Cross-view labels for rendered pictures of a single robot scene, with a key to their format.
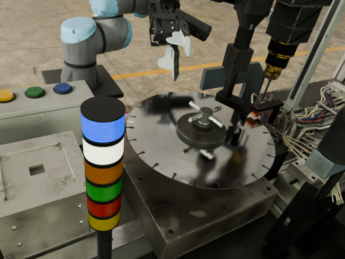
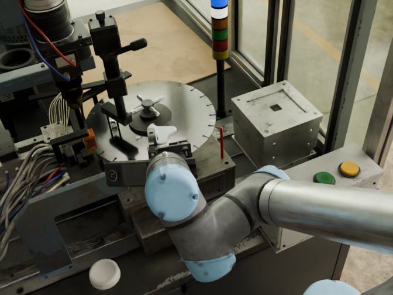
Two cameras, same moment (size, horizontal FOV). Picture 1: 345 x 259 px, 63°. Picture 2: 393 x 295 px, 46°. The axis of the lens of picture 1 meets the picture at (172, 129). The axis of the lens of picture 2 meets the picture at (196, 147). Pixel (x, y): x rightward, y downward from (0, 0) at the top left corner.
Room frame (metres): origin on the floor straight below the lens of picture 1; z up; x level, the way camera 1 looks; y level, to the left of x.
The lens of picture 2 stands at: (1.34, 0.26, 1.70)
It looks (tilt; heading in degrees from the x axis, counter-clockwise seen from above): 44 degrees down; 194
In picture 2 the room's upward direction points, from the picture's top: 4 degrees counter-clockwise
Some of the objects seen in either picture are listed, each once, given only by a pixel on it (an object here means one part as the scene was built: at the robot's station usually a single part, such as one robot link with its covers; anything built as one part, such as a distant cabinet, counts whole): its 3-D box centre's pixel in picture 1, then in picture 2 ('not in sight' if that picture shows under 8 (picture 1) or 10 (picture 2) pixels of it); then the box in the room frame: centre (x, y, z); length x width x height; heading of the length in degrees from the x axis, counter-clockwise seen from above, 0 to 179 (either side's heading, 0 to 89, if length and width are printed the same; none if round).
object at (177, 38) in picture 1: (177, 42); (162, 131); (0.68, 0.02, 1.07); 0.09 x 0.06 x 0.03; 21
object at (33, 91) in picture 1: (35, 93); (324, 180); (0.61, 0.37, 0.90); 0.04 x 0.04 x 0.02
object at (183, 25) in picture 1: (181, 32); (153, 144); (0.73, 0.02, 1.08); 0.09 x 0.02 x 0.05; 21
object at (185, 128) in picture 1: (202, 125); (149, 115); (0.51, -0.06, 0.96); 0.11 x 0.11 x 0.03
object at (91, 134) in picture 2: (263, 115); (75, 146); (0.62, -0.22, 0.95); 0.10 x 0.03 x 0.07; 126
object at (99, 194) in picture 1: (103, 180); (219, 31); (0.23, 0.07, 1.05); 0.05 x 0.04 x 0.03; 36
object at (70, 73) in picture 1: (80, 70); not in sight; (0.95, 0.38, 0.80); 0.15 x 0.15 x 0.10
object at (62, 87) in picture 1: (62, 89); not in sight; (0.65, 0.31, 0.90); 0.04 x 0.04 x 0.02
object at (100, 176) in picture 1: (103, 162); (219, 20); (0.23, 0.07, 1.08); 0.05 x 0.04 x 0.03; 36
